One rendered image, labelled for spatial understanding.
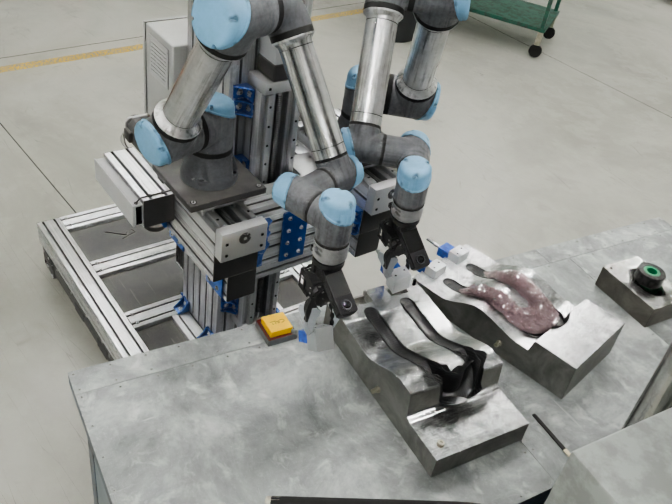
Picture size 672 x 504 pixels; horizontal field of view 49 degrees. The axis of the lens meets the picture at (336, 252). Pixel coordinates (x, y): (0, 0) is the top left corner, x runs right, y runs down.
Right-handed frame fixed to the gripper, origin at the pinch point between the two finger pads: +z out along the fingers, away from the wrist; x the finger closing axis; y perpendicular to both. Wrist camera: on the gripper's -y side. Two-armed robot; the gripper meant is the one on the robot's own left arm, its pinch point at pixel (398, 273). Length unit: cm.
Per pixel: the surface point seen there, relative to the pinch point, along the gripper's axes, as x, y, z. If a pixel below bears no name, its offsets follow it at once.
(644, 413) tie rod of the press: 2, -69, -43
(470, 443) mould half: 9.8, -47.4, 0.5
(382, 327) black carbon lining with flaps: 10.7, -11.1, 3.4
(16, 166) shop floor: 76, 213, 116
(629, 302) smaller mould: -65, -25, 17
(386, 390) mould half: 19.5, -27.8, 1.6
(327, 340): 27.9, -13.8, -4.8
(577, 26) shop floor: -400, 309, 197
